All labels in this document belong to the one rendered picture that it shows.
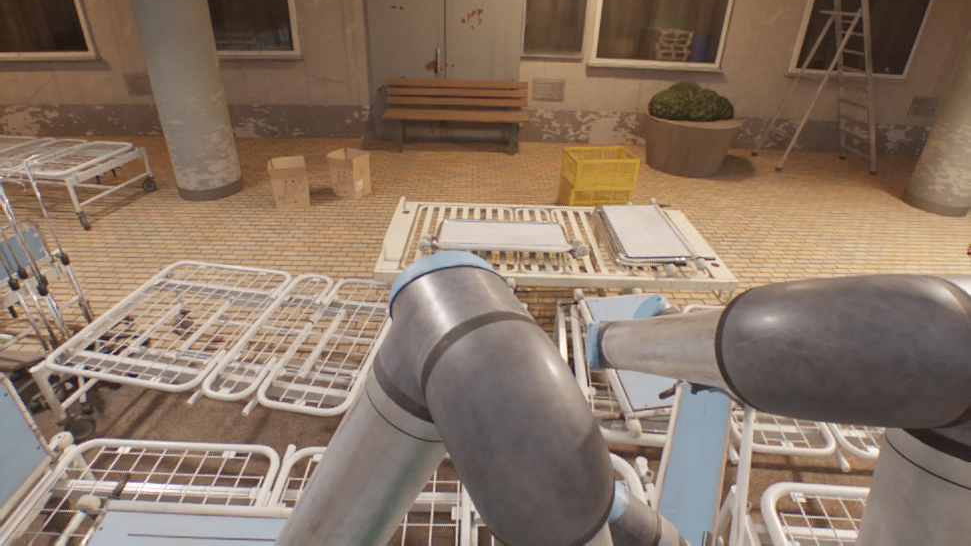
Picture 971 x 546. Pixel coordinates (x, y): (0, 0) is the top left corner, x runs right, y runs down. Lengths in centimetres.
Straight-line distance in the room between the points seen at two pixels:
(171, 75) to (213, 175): 95
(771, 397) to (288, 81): 683
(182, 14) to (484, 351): 478
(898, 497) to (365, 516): 47
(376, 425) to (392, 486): 7
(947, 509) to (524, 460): 34
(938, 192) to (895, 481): 631
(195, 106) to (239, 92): 226
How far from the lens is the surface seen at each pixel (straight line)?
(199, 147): 519
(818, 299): 44
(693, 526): 122
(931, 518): 54
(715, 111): 618
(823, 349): 42
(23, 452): 212
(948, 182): 677
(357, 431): 50
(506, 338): 37
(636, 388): 200
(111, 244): 487
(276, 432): 263
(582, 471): 38
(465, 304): 40
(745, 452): 121
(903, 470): 54
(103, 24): 803
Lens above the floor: 189
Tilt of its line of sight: 28 degrees down
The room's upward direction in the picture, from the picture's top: 2 degrees clockwise
